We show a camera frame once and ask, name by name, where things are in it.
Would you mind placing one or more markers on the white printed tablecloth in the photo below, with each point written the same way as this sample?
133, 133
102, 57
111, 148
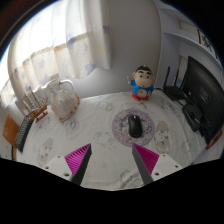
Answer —
100, 113

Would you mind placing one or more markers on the black computer mouse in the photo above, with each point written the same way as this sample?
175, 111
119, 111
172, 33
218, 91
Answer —
135, 126

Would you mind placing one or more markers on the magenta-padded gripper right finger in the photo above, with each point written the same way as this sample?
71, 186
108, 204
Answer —
146, 158

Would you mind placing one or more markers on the black keyboard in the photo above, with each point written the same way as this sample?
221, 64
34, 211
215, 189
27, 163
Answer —
23, 133

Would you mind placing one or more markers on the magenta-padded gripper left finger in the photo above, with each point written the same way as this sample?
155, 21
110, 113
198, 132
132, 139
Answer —
76, 158

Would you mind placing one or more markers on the white star-print curtain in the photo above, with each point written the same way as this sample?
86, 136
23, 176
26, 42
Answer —
50, 43

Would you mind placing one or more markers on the framed wall picture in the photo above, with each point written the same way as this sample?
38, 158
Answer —
206, 40

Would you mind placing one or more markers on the white wall shelf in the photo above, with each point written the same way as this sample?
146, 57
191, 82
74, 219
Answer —
186, 38

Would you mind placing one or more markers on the large white conch shell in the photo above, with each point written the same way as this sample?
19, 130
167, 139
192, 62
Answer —
65, 103

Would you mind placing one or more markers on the black monitor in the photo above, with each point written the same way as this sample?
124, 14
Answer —
208, 90

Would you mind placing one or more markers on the black router with antennas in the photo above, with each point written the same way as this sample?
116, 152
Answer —
173, 91

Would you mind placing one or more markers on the wooden model sailing ship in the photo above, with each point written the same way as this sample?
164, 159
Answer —
37, 111

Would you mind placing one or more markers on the cartoon boy clock figurine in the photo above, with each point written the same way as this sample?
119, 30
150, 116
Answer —
142, 83

